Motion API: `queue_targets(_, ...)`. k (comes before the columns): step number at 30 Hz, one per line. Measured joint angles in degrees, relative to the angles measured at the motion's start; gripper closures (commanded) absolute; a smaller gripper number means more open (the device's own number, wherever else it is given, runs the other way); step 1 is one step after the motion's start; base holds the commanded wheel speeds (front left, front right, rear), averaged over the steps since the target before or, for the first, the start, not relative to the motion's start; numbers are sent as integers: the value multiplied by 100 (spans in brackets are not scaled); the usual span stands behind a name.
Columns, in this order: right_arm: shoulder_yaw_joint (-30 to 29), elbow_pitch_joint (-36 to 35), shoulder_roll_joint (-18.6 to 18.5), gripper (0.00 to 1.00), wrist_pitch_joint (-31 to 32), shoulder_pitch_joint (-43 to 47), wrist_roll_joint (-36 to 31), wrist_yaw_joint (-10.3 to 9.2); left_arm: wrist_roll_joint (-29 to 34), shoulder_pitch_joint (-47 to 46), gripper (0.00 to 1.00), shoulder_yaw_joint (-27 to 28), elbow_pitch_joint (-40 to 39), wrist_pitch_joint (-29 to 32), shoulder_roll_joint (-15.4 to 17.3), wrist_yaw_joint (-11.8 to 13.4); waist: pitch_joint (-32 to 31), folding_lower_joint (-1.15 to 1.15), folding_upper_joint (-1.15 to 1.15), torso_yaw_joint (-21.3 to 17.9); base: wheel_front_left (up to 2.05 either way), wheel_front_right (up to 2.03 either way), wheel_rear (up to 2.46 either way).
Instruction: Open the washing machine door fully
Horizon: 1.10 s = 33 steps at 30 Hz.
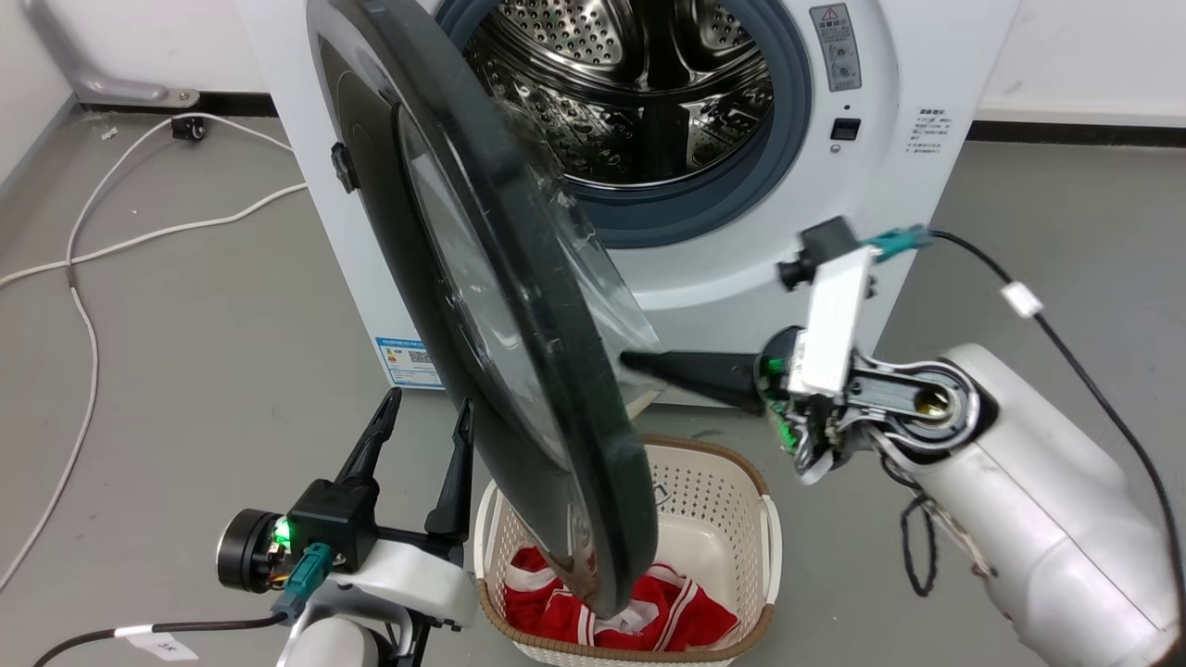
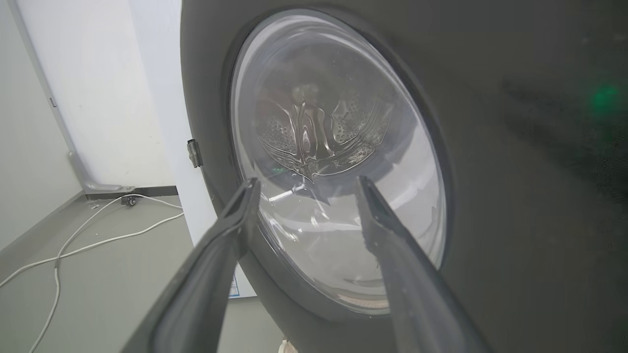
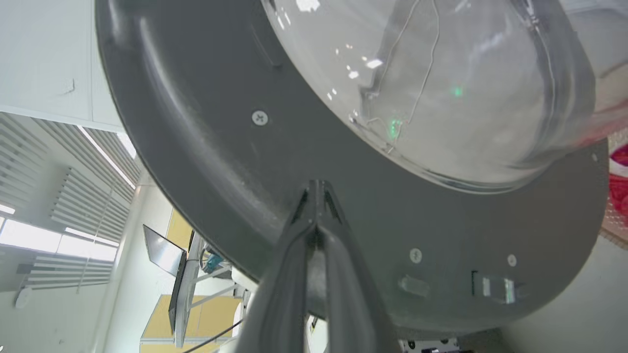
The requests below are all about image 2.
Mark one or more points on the grey metal door latch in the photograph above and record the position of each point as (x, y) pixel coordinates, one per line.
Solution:
(195, 153)

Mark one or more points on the dark grey washing machine door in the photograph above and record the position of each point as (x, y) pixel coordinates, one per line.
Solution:
(490, 196)

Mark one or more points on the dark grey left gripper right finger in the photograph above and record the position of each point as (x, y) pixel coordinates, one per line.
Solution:
(417, 294)

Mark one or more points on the white washing machine body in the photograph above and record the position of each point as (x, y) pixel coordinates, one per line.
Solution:
(167, 122)

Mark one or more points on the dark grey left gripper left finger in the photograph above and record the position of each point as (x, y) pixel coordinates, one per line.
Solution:
(196, 289)

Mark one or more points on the blue white label sticker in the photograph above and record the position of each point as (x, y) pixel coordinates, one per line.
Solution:
(233, 287)

